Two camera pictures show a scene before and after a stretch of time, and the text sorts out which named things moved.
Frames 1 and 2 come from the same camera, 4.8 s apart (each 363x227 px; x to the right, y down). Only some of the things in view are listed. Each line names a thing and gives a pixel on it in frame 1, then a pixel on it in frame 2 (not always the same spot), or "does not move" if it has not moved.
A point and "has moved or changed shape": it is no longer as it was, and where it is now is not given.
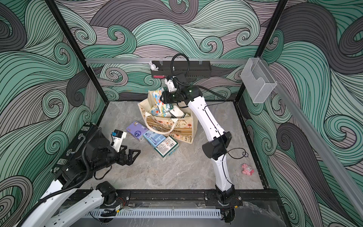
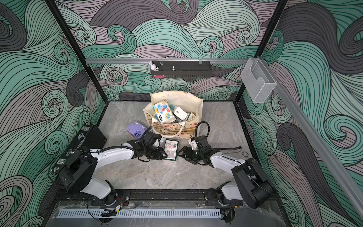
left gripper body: x=121 y=159 to x=154 y=153
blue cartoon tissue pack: x=156 y=96 to x=163 y=111
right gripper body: x=173 y=98 to x=196 y=155
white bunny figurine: x=153 y=66 does not move
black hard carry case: x=74 y=147 does not move
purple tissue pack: x=137 y=130 does not move
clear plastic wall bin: x=257 y=81 does not move
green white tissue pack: x=166 y=148 has moved or changed shape
